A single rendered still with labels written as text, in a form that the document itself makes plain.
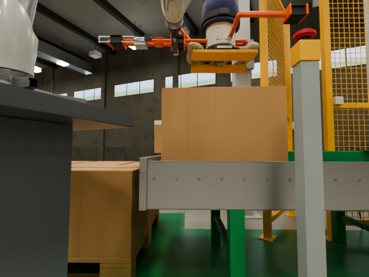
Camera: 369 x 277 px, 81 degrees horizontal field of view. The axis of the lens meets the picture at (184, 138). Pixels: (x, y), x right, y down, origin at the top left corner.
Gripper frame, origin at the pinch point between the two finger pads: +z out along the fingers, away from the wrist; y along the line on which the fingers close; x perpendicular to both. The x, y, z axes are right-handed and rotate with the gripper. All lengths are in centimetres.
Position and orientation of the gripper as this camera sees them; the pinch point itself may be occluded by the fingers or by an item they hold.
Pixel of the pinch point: (175, 42)
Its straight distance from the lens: 137.5
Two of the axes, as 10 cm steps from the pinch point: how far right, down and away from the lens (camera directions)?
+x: 10.0, 0.1, 0.0
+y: -0.1, 10.0, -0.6
